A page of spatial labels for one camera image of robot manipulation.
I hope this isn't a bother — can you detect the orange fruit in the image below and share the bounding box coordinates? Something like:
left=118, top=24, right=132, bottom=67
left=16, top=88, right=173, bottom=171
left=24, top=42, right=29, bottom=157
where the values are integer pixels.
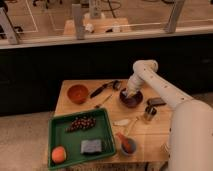
left=51, top=146, right=66, bottom=164

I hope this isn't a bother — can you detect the black handled brush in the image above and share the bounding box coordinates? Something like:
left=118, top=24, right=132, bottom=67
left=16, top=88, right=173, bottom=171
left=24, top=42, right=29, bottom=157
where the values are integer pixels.
left=90, top=80, right=121, bottom=98

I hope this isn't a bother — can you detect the wooden table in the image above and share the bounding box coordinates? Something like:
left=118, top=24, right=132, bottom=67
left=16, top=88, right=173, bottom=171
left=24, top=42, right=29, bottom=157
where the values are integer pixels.
left=53, top=80, right=171, bottom=166

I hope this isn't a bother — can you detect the purple bowl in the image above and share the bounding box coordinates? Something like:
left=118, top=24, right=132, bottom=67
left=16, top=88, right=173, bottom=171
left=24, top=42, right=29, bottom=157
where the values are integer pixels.
left=119, top=88, right=143, bottom=108

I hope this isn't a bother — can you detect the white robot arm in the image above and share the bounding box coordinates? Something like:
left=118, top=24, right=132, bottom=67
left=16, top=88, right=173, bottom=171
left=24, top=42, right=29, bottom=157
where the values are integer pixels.
left=127, top=60, right=213, bottom=171

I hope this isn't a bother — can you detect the orange bowl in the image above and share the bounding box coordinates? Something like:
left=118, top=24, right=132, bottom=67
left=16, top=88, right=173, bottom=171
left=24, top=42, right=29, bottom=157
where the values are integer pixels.
left=67, top=84, right=89, bottom=104

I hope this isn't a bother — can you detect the white paper cup stack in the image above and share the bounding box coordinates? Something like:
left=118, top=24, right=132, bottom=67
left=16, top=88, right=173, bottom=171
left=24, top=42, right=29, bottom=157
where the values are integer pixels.
left=162, top=140, right=169, bottom=154

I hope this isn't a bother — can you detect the bunch of dark grapes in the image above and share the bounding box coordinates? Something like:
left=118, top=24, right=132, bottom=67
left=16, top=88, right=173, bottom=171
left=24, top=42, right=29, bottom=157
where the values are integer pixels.
left=65, top=117, right=96, bottom=132

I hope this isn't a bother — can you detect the grey blue sponge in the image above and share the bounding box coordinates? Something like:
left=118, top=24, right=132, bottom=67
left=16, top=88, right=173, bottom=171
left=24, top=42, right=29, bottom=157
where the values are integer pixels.
left=81, top=139, right=102, bottom=154

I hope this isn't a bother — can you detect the green plastic tray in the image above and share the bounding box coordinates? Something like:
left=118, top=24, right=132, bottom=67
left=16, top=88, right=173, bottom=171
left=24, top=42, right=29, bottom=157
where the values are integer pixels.
left=48, top=108, right=116, bottom=170

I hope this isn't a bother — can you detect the orange carrot toy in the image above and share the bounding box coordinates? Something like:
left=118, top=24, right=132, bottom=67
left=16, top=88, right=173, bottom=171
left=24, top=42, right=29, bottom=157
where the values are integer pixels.
left=116, top=132, right=132, bottom=153

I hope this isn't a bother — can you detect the small metal cup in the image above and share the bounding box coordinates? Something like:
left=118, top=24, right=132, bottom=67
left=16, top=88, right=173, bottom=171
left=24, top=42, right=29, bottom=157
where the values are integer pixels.
left=144, top=106, right=157, bottom=121

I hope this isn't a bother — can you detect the yellow spoon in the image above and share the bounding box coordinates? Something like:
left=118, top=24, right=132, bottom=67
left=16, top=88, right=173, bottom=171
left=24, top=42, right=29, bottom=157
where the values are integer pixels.
left=124, top=117, right=139, bottom=136

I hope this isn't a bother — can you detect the dark grey block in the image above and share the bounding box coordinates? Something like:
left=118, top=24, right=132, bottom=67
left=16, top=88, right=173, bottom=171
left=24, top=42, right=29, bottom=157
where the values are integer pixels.
left=147, top=97, right=165, bottom=106

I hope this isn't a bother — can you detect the small screwdriver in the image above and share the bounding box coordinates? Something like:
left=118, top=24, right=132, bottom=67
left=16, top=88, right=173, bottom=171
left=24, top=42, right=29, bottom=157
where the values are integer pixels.
left=94, top=94, right=112, bottom=108

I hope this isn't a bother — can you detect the blue grey cup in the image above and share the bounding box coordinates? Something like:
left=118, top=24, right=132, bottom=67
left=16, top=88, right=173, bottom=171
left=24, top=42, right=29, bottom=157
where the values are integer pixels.
left=121, top=138, right=137, bottom=156

